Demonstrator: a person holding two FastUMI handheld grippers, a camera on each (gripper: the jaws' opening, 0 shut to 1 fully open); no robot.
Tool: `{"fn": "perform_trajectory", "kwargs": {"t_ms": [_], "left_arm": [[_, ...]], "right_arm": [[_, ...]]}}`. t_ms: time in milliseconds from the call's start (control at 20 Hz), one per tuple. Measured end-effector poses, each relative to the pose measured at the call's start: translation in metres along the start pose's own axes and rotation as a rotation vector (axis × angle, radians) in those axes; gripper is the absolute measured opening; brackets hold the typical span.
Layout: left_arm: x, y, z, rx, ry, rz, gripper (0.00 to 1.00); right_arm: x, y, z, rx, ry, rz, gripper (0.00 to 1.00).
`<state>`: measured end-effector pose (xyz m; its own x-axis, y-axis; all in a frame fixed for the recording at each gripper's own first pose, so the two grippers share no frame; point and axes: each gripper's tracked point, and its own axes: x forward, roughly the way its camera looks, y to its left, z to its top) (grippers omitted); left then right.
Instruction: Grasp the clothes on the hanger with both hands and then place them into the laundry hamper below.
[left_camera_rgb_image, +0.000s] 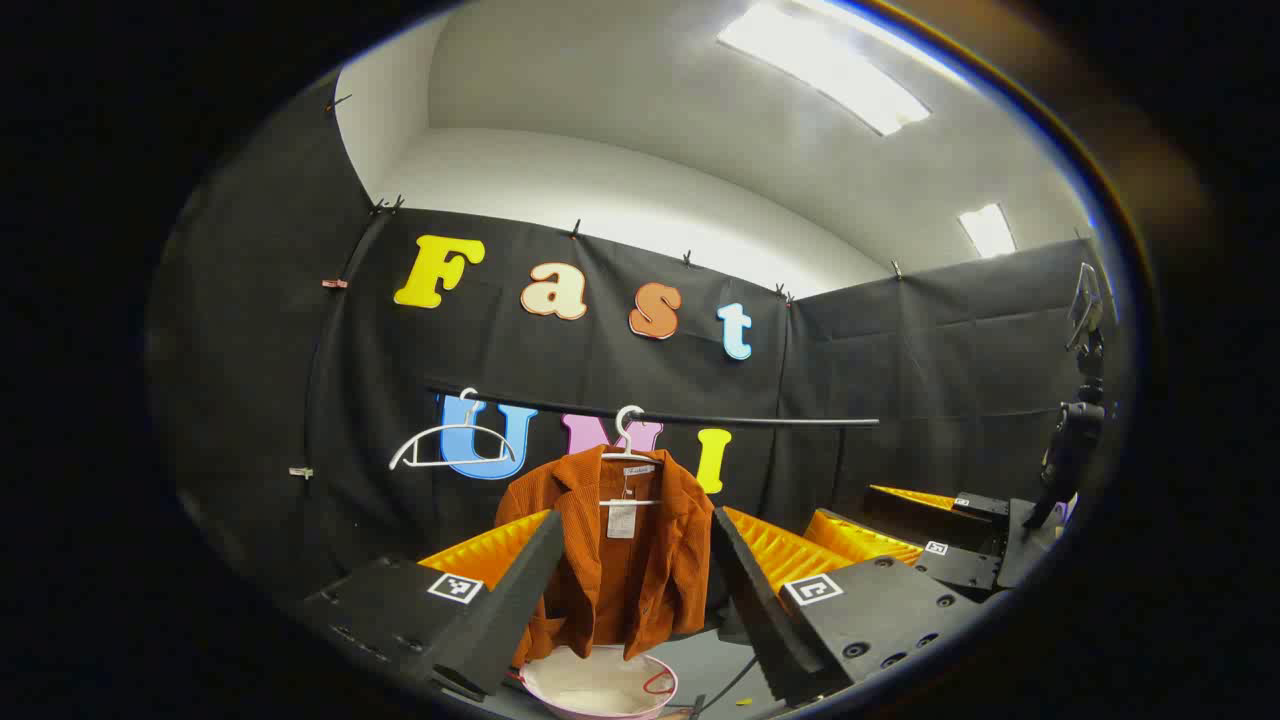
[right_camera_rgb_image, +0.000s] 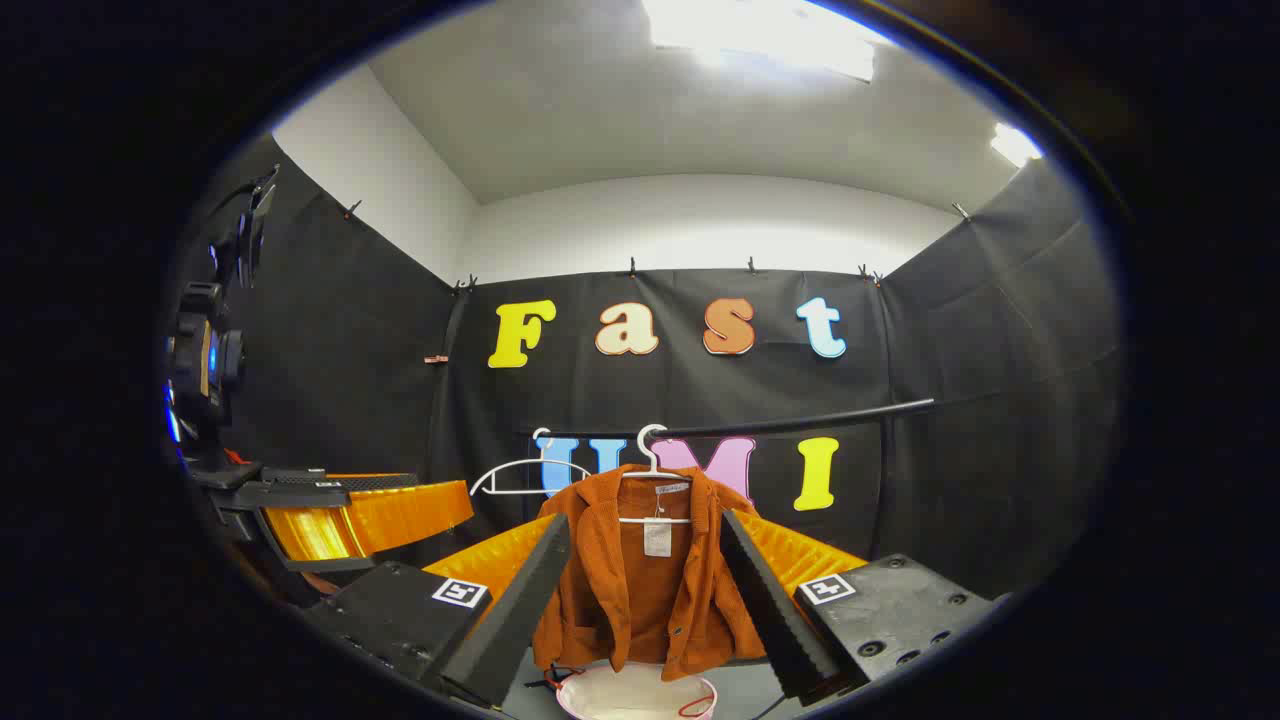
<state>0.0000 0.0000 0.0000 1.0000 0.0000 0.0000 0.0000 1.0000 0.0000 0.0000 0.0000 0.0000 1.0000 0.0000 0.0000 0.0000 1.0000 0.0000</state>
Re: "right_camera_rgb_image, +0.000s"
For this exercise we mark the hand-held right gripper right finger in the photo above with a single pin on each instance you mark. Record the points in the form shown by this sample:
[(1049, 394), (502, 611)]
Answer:
[(775, 610)]

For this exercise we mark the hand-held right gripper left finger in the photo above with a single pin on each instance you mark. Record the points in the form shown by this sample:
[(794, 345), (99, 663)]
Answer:
[(520, 600)]

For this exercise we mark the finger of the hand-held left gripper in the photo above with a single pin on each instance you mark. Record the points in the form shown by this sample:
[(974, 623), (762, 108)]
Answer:
[(290, 487), (390, 520)]

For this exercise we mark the white laundry hamper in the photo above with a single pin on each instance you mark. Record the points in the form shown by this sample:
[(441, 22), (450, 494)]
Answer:
[(630, 695)]

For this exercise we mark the white plastic clothes hanger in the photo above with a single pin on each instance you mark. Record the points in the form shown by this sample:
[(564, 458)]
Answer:
[(652, 462), (540, 460)]

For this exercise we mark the black clothes rack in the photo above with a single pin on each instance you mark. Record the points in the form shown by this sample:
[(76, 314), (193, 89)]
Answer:
[(800, 415)]

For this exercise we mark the small ceiling light panel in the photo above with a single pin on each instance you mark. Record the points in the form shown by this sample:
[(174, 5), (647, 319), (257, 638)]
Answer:
[(1015, 145)]

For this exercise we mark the large ceiling light panel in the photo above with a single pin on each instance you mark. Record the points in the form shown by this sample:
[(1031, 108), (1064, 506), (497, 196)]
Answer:
[(760, 30)]

